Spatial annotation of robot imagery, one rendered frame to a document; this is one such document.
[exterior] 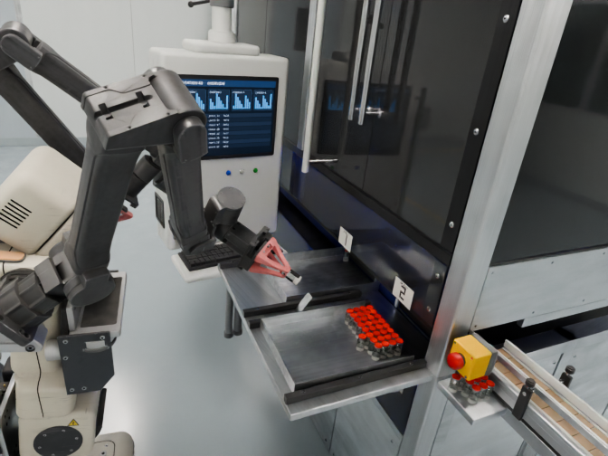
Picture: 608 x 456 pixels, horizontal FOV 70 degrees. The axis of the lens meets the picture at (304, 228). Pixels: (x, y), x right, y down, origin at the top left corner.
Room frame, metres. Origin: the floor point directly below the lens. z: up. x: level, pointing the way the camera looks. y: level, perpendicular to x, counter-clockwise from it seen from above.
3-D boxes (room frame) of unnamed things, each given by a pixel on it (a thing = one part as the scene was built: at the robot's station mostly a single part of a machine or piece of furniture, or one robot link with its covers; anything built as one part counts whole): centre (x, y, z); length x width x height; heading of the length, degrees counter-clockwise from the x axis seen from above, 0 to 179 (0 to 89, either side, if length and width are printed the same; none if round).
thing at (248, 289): (1.13, -0.08, 0.87); 0.70 x 0.48 x 0.02; 26
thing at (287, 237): (1.82, 0.08, 0.73); 1.98 x 0.01 x 0.25; 26
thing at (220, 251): (1.55, 0.28, 0.82); 0.40 x 0.14 x 0.02; 124
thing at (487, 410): (0.84, -0.47, 0.87); 0.14 x 0.13 x 0.02; 116
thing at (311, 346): (0.96, -0.11, 0.90); 0.34 x 0.26 x 0.04; 115
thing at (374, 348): (1.00, -0.19, 0.90); 0.18 x 0.02 x 0.05; 25
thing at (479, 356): (0.83, -0.43, 1.00); 0.08 x 0.07 x 0.07; 116
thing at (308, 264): (1.31, -0.06, 0.90); 0.34 x 0.26 x 0.04; 116
